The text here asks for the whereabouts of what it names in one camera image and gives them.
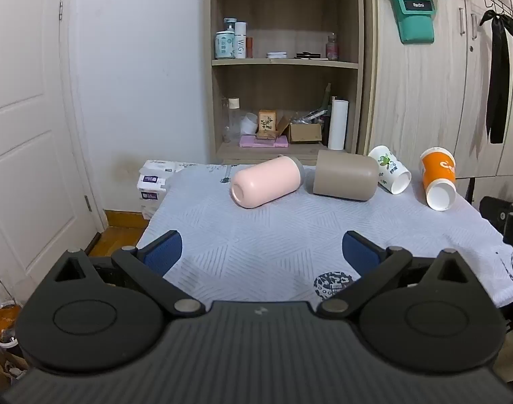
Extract wooden bookshelf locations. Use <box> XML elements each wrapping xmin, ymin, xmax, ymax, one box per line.
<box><xmin>205</xmin><ymin>0</ymin><xmax>365</xmax><ymax>166</ymax></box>

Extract white door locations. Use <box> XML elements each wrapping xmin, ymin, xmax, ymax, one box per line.
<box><xmin>0</xmin><ymin>0</ymin><xmax>108</xmax><ymax>301</ymax></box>

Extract black object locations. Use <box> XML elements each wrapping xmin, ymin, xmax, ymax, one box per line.
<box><xmin>478</xmin><ymin>196</ymin><xmax>513</xmax><ymax>247</ymax></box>

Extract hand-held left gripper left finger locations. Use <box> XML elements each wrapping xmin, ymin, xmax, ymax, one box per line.
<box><xmin>45</xmin><ymin>230</ymin><xmax>207</xmax><ymax>319</ymax></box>

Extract pink flat box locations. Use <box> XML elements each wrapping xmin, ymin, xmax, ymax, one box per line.
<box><xmin>240</xmin><ymin>135</ymin><xmax>289</xmax><ymax>148</ymax></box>

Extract teal hanging pouch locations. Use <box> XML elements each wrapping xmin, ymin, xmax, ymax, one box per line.
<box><xmin>392</xmin><ymin>0</ymin><xmax>435</xmax><ymax>45</ymax></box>

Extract grey patterned tablecloth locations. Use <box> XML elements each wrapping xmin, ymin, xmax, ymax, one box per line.
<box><xmin>136</xmin><ymin>161</ymin><xmax>513</xmax><ymax>309</ymax></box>

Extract orange paper cup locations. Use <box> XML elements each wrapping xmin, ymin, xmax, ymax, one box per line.
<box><xmin>419</xmin><ymin>147</ymin><xmax>456</xmax><ymax>212</ymax></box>

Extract pink cup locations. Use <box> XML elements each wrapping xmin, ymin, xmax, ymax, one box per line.
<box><xmin>230</xmin><ymin>154</ymin><xmax>304</xmax><ymax>209</ymax></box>

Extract white flat box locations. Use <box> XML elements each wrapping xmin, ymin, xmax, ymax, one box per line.
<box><xmin>141</xmin><ymin>160</ymin><xmax>186</xmax><ymax>176</ymax></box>

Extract white paper cup green print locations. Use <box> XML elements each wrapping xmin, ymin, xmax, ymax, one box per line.
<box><xmin>368</xmin><ymin>145</ymin><xmax>412</xmax><ymax>195</ymax></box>

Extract white paper roll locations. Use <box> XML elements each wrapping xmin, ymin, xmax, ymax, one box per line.
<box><xmin>328</xmin><ymin>99</ymin><xmax>350</xmax><ymax>151</ymax></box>

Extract black ribbon bow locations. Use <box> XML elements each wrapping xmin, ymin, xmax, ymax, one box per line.
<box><xmin>479</xmin><ymin>9</ymin><xmax>513</xmax><ymax>144</ymax></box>

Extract clear bottle beige cap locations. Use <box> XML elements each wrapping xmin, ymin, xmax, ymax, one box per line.
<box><xmin>223</xmin><ymin>98</ymin><xmax>241</xmax><ymax>143</ymax></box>

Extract teal pump bottle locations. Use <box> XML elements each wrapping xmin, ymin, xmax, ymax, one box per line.
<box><xmin>215</xmin><ymin>18</ymin><xmax>237</xmax><ymax>60</ymax></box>

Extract orange bag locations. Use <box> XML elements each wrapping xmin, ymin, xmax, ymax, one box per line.
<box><xmin>0</xmin><ymin>305</ymin><xmax>22</xmax><ymax>341</ymax></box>

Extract wooden wardrobe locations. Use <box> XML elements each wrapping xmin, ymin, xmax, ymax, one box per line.
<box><xmin>361</xmin><ymin>0</ymin><xmax>513</xmax><ymax>180</ymax></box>

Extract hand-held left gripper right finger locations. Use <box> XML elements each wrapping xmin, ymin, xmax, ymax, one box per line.
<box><xmin>317</xmin><ymin>230</ymin><xmax>478</xmax><ymax>319</ymax></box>

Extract cardboard box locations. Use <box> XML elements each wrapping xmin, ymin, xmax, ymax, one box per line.
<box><xmin>277</xmin><ymin>115</ymin><xmax>323</xmax><ymax>144</ymax></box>

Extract floral print box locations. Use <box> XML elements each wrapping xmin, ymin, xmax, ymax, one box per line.
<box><xmin>258</xmin><ymin>109</ymin><xmax>278</xmax><ymax>133</ymax></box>

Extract white purple box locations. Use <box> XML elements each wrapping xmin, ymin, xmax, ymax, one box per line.
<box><xmin>137</xmin><ymin>172</ymin><xmax>167</xmax><ymax>190</ymax></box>
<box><xmin>139</xmin><ymin>188</ymin><xmax>171</xmax><ymax>203</ymax></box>

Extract white slim bottle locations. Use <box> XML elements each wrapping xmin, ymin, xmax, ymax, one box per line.
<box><xmin>234</xmin><ymin>22</ymin><xmax>247</xmax><ymax>59</ymax></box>

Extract taupe cup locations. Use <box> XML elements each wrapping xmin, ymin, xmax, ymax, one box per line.
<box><xmin>311</xmin><ymin>149</ymin><xmax>379</xmax><ymax>202</ymax></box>

